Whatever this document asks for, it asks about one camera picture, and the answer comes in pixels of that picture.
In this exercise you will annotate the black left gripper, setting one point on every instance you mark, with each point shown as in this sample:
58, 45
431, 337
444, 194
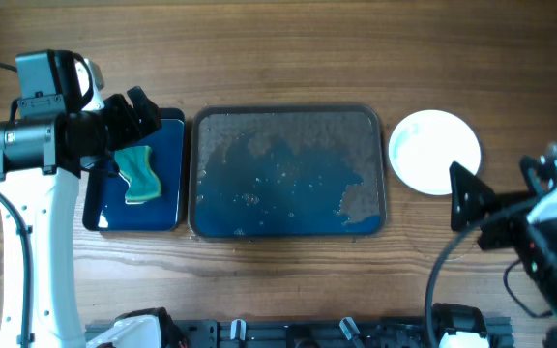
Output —
131, 127

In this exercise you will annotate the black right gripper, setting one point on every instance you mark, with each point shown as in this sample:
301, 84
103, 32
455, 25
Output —
478, 194

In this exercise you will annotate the green yellow sponge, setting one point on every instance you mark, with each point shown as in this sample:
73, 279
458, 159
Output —
136, 170

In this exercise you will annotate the white plate blue stains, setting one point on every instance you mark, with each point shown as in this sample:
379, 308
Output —
423, 146

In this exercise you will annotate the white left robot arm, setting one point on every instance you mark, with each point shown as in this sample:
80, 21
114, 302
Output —
40, 171

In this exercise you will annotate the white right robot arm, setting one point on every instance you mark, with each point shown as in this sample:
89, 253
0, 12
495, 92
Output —
536, 243

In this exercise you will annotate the dark blue water tray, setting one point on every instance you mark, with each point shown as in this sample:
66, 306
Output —
105, 208

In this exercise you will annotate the dark grey work tray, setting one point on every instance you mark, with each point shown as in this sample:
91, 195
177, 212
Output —
292, 170

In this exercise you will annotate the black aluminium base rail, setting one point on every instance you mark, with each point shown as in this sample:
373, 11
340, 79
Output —
401, 332

